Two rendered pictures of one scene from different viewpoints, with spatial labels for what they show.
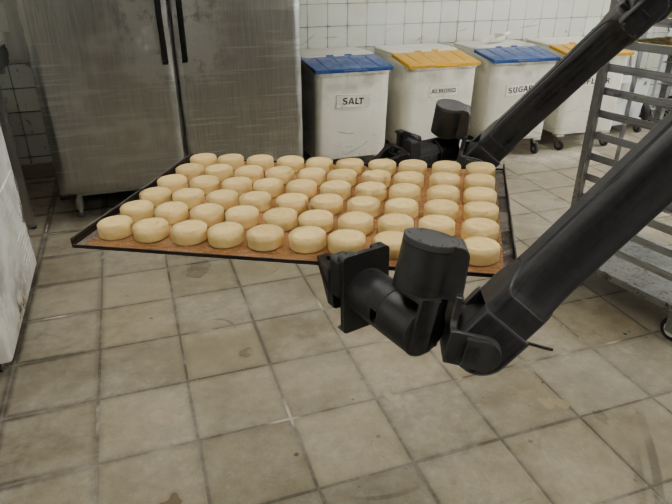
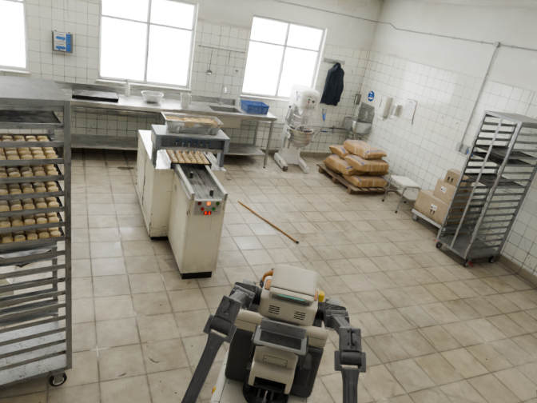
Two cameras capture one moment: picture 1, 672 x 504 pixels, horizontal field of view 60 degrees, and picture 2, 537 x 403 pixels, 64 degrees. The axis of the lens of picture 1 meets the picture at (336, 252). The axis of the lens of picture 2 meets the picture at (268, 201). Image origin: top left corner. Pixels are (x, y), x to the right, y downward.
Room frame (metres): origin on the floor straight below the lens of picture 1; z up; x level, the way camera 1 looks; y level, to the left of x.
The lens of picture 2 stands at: (1.10, 0.77, 2.34)
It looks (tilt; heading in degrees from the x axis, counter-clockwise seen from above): 23 degrees down; 262
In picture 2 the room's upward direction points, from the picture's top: 11 degrees clockwise
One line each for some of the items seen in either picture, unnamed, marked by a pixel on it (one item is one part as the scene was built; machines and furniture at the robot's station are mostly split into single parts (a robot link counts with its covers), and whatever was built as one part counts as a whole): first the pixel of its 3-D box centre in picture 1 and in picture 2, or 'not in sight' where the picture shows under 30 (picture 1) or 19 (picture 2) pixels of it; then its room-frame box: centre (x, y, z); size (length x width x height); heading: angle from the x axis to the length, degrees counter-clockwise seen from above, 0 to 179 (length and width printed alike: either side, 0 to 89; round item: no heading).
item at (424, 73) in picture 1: (421, 104); not in sight; (4.29, -0.63, 0.38); 0.64 x 0.54 x 0.77; 20
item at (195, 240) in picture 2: not in sight; (194, 220); (1.24, -2.96, 0.45); 0.70 x 0.34 x 0.90; 108
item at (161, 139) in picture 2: not in sight; (188, 148); (1.39, -3.44, 1.01); 0.72 x 0.33 x 0.34; 18
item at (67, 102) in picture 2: not in sight; (68, 252); (1.84, -1.36, 0.97); 0.03 x 0.03 x 1.70; 30
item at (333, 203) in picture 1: (326, 204); not in sight; (0.83, 0.01, 1.01); 0.05 x 0.05 x 0.02
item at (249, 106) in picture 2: not in sight; (254, 107); (0.60, -6.38, 0.95); 0.40 x 0.30 x 0.14; 22
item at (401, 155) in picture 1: (387, 168); not in sight; (1.06, -0.10, 0.99); 0.09 x 0.07 x 0.07; 123
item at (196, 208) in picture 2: not in sight; (207, 206); (1.13, -2.62, 0.77); 0.24 x 0.04 x 0.14; 18
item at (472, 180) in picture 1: (479, 183); not in sight; (0.90, -0.23, 1.02); 0.05 x 0.05 x 0.02
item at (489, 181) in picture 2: not in sight; (494, 181); (-2.20, -3.84, 1.05); 0.60 x 0.40 x 0.01; 22
